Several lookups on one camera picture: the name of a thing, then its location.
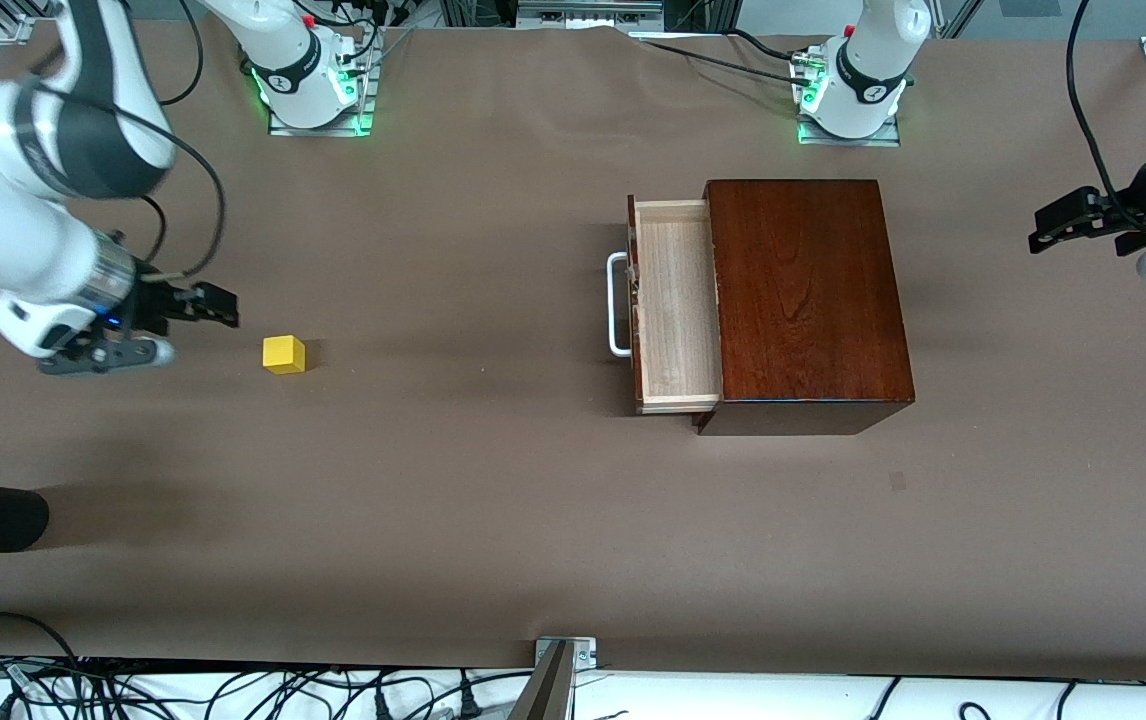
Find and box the black looped cable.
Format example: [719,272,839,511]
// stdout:
[0,611,84,691]

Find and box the grey metal post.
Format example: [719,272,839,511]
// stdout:
[506,640,576,720]

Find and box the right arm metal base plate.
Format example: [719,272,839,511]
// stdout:
[268,40,375,138]

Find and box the black hanging cable loop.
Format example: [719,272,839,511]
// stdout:
[158,0,207,107]

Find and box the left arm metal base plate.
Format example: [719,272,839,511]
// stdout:
[797,45,902,148]

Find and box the small metal table bracket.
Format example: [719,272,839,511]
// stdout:
[533,637,597,670]

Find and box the wooden drawer with white handle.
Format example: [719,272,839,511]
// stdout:
[607,195,724,416]

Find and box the yellow cube block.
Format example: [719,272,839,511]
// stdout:
[262,335,307,376]

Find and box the brown paper table cover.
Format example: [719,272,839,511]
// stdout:
[0,18,1146,685]

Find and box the short black base cable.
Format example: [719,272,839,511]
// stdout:
[721,27,799,61]

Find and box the grey metal device box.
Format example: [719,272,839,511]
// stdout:
[516,0,665,29]

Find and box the long black base cable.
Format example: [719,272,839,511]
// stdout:
[628,33,824,87]

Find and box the dark wooden cabinet box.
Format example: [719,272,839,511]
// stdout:
[693,180,917,437]

